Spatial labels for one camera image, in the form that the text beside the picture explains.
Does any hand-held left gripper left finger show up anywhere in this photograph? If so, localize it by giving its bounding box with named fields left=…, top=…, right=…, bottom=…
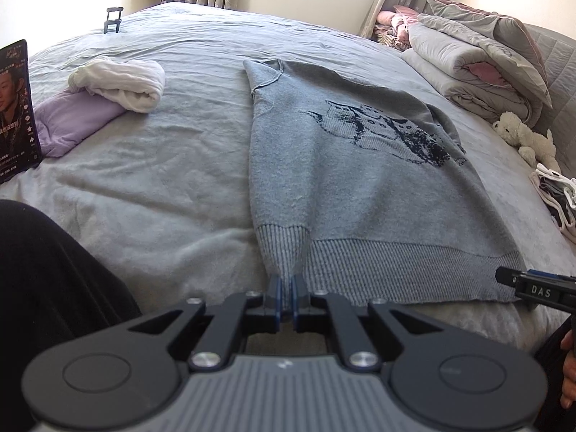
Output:
left=126, top=276, right=285, bottom=372

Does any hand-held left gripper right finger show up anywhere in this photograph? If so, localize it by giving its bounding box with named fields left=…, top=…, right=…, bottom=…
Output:
left=291, top=274, right=447, bottom=372

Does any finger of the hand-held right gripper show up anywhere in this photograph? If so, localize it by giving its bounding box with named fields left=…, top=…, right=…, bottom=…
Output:
left=495, top=266, right=576, bottom=321
left=527, top=269, right=576, bottom=283

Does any grey knitted sweater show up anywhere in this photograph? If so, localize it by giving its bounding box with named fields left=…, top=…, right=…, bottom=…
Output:
left=243, top=58, right=528, bottom=307

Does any striped clothes pile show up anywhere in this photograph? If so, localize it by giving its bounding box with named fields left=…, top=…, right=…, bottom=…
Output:
left=530, top=164, right=576, bottom=240

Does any pink clothes pile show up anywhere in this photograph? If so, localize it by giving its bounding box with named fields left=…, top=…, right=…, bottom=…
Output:
left=372, top=4, right=422, bottom=51

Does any person's right hand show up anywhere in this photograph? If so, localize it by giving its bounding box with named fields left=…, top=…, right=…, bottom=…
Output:
left=560, top=328, right=576, bottom=411

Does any person's black clothing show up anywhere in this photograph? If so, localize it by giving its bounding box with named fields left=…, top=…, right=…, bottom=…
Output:
left=533, top=319, right=576, bottom=432
left=0, top=198, right=143, bottom=432

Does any white plush toy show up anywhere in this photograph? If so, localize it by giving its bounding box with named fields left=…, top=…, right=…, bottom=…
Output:
left=492, top=111, right=561, bottom=172

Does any grey quilted headboard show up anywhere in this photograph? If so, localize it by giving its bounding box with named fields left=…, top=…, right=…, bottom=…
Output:
left=522, top=22, right=576, bottom=167

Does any folded grey quilt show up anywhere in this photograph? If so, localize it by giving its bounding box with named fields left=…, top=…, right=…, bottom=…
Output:
left=400, top=0, right=554, bottom=129

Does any white folded garment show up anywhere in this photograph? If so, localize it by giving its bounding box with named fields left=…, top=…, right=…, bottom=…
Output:
left=67, top=56, right=166, bottom=114

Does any purple folded garment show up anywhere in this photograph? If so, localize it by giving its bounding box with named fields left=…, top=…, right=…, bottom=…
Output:
left=33, top=87, right=127, bottom=159

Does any black phone stand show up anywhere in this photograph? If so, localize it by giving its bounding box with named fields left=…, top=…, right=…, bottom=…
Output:
left=102, top=6, right=125, bottom=36

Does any phone with lit screen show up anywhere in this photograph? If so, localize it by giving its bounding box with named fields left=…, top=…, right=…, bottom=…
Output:
left=0, top=39, right=44, bottom=185

